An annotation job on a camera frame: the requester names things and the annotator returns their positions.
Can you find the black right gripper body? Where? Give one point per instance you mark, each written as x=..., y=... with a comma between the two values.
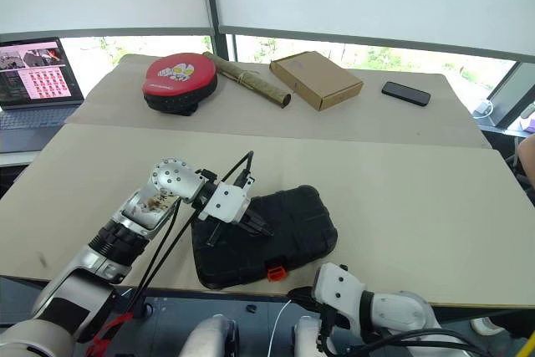
x=307, y=296

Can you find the flat brown cardboard box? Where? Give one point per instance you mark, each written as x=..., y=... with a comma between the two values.
x=315, y=79

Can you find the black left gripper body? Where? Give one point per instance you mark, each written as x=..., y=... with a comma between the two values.
x=249, y=214

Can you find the purple item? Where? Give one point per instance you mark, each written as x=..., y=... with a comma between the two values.
x=531, y=125

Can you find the bystander bare limb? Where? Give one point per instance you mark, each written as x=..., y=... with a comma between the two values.
x=527, y=156

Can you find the black table bracket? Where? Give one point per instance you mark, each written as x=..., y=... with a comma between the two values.
x=144, y=304

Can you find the black smartphone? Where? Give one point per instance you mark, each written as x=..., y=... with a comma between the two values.
x=405, y=93

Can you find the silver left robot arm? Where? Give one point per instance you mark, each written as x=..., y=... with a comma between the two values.
x=125, y=223

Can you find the small black clip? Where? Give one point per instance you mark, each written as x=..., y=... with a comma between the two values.
x=250, y=309

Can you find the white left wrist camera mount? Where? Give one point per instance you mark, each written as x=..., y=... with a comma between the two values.
x=227, y=202

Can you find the open grey laptop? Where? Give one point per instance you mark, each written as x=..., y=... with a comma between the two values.
x=33, y=89

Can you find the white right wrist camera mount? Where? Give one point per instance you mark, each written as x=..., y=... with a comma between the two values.
x=338, y=290

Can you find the black plastic tool case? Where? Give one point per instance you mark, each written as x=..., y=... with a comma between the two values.
x=292, y=240

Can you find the rolled bamboo mat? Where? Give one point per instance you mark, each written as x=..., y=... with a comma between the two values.
x=251, y=79

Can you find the white sneaker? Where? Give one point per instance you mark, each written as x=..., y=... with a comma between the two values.
x=487, y=325

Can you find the red black boxing pad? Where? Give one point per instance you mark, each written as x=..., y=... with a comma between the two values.
x=179, y=77

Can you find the silver rounded robot leg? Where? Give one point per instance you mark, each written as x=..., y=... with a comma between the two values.
x=309, y=338
x=209, y=336

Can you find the grey window post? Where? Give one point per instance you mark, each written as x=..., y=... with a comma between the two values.
x=217, y=39

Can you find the grey monitor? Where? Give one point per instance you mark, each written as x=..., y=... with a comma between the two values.
x=512, y=93

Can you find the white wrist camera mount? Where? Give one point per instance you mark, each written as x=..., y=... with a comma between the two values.
x=338, y=290
x=227, y=202

